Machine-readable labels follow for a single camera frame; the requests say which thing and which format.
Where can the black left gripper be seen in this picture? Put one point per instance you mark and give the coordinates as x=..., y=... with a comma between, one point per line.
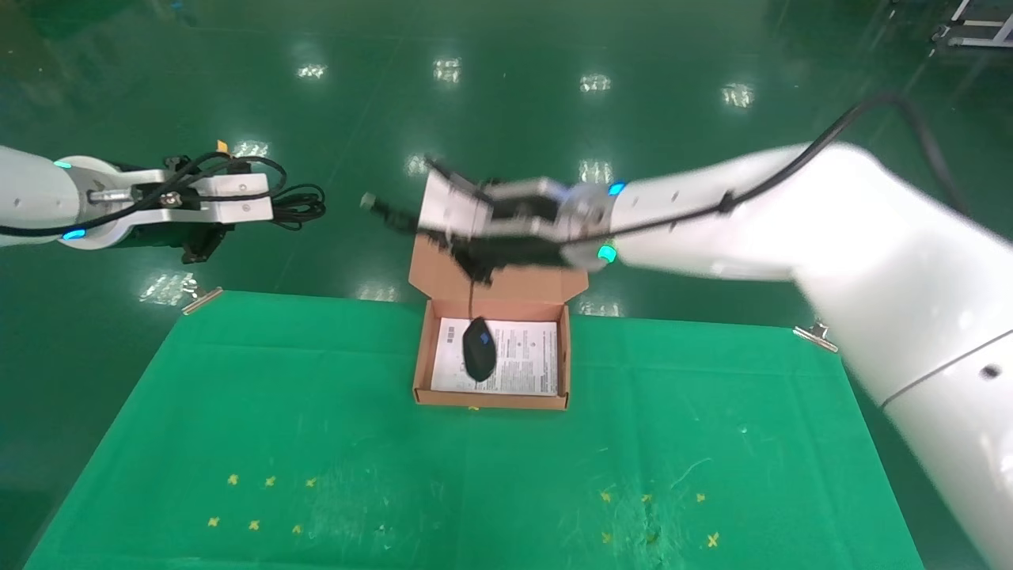
x=158, y=235

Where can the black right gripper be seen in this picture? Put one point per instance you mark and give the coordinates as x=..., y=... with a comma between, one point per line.
x=522, y=253

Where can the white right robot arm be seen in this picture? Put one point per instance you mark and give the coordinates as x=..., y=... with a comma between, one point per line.
x=870, y=237

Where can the brown cardboard mailer box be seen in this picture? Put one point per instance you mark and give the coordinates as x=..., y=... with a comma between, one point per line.
x=506, y=289

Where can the metal cloth clip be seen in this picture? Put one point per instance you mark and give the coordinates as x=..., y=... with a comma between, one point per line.
x=202, y=301
x=815, y=336

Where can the white printed paper sheet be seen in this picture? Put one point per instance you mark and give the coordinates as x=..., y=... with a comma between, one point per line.
x=530, y=356

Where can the green table cloth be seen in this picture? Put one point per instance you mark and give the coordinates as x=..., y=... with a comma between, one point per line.
x=316, y=396

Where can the white metal frame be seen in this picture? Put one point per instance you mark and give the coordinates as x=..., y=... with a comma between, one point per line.
x=985, y=39

